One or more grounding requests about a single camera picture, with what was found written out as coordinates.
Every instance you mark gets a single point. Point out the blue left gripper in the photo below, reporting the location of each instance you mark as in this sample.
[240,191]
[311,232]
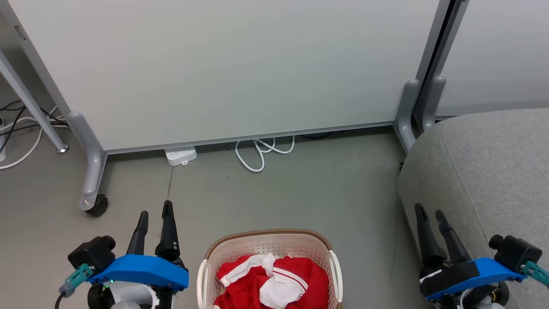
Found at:
[141,270]

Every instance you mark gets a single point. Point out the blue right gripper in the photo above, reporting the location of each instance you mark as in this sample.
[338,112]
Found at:
[472,272]

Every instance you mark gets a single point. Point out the red white garment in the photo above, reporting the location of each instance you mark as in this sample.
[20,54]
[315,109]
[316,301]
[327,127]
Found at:
[300,279]

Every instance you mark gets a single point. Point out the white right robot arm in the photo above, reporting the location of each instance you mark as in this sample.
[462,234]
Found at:
[476,298]

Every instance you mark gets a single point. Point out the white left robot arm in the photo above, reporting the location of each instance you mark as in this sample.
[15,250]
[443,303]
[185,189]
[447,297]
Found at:
[128,297]

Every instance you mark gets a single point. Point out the grey fabric sofa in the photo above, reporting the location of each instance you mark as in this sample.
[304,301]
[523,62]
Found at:
[493,180]

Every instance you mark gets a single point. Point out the black caster wheel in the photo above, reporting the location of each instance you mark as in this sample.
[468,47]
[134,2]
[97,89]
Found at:
[99,207]

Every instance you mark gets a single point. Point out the white power strip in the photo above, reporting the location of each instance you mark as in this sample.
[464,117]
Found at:
[181,154]

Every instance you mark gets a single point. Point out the grey partition foot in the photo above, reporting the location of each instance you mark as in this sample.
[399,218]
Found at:
[432,98]
[405,111]
[92,163]

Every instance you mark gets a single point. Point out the white plastic laundry basket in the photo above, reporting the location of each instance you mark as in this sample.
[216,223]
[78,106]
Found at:
[257,246]

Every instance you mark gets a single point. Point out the wide white partition panel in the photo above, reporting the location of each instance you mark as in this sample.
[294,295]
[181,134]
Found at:
[214,64]

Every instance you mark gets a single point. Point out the grey metal table leg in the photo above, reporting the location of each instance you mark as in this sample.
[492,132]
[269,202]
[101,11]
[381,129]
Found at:
[30,103]

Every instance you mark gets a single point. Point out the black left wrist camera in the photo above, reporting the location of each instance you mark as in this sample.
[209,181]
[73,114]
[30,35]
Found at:
[92,253]

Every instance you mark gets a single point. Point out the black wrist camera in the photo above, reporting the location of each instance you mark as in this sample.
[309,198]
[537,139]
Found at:
[514,253]
[92,253]

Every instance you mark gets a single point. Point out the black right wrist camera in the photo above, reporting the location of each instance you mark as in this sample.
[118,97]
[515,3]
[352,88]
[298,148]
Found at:
[514,253]

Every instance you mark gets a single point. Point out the teal left camera connector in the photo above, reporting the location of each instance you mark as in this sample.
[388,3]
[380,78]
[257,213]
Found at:
[79,274]

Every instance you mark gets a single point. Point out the teal camera connector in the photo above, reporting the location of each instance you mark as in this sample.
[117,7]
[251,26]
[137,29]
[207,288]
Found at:
[79,274]
[536,271]

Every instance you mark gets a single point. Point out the teal right camera connector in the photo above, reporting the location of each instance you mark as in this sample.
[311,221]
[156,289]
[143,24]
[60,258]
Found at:
[536,271]

